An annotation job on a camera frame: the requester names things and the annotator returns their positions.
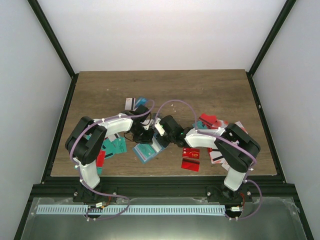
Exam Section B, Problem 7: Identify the blue leather card holder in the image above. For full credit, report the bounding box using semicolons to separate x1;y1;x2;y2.
132;136;165;164

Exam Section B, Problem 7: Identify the teal vip card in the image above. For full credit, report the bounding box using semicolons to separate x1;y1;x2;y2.
101;137;127;159
133;144;156;163

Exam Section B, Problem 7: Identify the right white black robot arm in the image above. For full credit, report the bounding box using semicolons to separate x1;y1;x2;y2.
154;115;261;202

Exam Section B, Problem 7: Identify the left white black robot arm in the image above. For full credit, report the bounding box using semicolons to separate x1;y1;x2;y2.
65;105;154;202

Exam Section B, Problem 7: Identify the red gold VIP card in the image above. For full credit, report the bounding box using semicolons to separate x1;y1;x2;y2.
182;147;200;160

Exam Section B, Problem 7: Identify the blue card top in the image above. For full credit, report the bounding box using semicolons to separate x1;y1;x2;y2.
134;97;148;108

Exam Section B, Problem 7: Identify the white card with black stripe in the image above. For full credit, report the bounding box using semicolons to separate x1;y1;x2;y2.
124;97;136;111

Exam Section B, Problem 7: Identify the red striped card front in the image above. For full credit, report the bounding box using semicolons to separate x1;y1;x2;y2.
181;158;200;172

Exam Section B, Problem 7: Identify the red card front left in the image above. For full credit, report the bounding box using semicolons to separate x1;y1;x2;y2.
96;150;106;168

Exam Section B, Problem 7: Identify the white striped card right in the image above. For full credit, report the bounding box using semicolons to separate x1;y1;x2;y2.
209;149;225;164

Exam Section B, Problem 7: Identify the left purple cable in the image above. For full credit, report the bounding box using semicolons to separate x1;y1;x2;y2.
69;99;156;222

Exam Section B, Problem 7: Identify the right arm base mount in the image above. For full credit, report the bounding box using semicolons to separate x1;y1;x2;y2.
205;184;251;204

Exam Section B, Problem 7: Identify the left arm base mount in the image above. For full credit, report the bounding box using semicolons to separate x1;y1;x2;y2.
72;184;118;204

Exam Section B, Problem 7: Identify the light blue slotted cable duct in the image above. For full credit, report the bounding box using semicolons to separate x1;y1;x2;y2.
36;204;226;216

